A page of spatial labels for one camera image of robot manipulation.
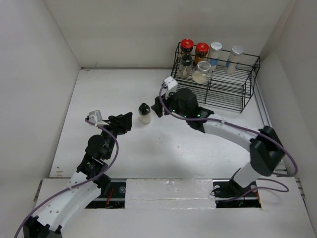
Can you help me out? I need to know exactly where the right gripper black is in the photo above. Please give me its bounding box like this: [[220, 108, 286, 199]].
[[152, 87, 190, 119]]

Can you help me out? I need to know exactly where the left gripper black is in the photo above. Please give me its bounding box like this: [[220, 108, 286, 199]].
[[97, 112, 131, 159]]

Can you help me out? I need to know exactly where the black cap white powder bottle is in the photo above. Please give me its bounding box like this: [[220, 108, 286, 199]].
[[138, 103, 152, 124]]

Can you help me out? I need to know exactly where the black cap beige spice bottle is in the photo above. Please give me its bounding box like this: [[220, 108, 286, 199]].
[[179, 52, 193, 77]]

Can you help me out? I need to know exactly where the clear glass jar silver rim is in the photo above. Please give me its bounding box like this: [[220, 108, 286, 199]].
[[192, 61, 212, 84]]

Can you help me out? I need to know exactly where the red lid sauce jar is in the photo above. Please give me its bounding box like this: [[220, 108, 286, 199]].
[[180, 38, 194, 54], [193, 42, 209, 66]]

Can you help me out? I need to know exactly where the silver lid bead bottle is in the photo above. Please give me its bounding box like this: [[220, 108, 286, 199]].
[[224, 46, 244, 75], [209, 42, 222, 70]]

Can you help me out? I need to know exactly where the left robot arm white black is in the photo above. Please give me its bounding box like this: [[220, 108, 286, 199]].
[[21, 112, 133, 238]]

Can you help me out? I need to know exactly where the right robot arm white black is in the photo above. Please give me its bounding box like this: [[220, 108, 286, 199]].
[[152, 88, 286, 200]]

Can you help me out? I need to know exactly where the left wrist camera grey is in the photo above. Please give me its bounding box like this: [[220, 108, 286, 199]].
[[88, 110, 103, 124]]

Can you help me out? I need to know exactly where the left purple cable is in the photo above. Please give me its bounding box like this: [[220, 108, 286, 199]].
[[13, 118, 119, 238]]

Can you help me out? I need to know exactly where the purple cable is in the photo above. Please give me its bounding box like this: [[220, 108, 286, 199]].
[[13, 118, 119, 238], [158, 84, 299, 200]]

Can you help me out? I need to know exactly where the black wire rack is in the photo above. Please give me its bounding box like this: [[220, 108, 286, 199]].
[[170, 42, 261, 113]]

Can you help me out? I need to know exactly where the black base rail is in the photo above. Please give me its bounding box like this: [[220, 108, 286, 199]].
[[87, 178, 261, 210]]

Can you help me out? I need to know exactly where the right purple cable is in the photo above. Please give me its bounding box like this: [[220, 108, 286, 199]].
[[158, 84, 299, 200]]

